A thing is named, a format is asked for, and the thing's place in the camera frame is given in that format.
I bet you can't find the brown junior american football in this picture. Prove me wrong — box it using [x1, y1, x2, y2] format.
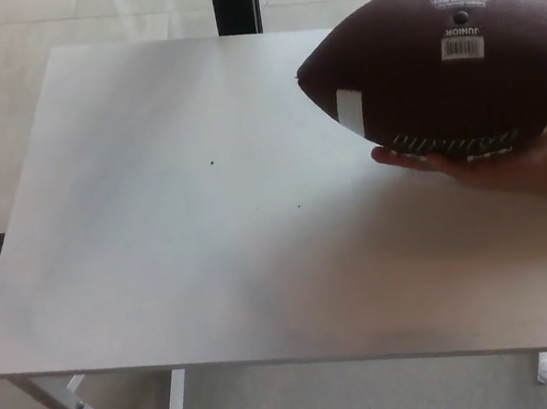
[285, 0, 547, 184]

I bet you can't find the person's bare hand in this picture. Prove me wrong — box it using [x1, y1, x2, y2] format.
[367, 119, 547, 236]

